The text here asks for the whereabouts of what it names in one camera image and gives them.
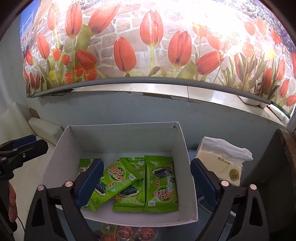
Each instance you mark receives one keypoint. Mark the wooden side shelf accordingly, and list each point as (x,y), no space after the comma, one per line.
(288,143)

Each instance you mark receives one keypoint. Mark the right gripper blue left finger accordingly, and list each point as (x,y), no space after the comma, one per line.
(86,182)

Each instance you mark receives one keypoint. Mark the green seaweed bag in box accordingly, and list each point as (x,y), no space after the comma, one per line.
(84,164)
(132,199)
(116,177)

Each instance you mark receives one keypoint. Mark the large green seaweed snack bag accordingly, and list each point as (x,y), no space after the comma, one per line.
(161,189)

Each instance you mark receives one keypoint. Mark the white cardboard box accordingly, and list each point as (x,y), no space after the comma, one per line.
(111,142)

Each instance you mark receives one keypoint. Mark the cream tissue pack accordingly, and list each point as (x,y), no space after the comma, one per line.
(223,159)

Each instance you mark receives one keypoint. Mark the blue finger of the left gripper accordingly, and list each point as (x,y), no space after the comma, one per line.
(24,140)

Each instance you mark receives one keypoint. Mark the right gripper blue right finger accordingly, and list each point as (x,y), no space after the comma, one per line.
(207,182)

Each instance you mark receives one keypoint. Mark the left hand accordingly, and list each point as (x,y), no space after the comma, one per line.
(13,212)

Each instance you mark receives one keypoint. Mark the tulip window poster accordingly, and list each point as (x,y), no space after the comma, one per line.
(237,44)

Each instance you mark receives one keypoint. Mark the red jelly cup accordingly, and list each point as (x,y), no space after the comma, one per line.
(105,237)
(147,234)
(126,233)

